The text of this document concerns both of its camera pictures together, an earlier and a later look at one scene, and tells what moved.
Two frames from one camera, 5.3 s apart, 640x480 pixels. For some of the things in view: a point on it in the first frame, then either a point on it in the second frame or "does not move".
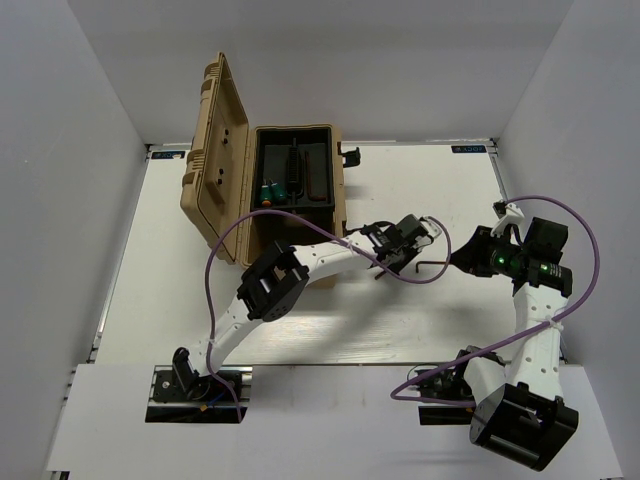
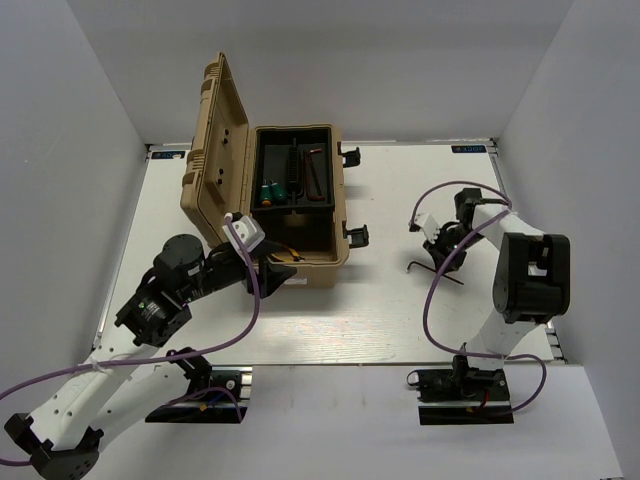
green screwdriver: [266, 199] does not move
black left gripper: [414, 250] to [271, 275]
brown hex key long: [308, 179] does not move
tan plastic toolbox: [247, 187] does not move
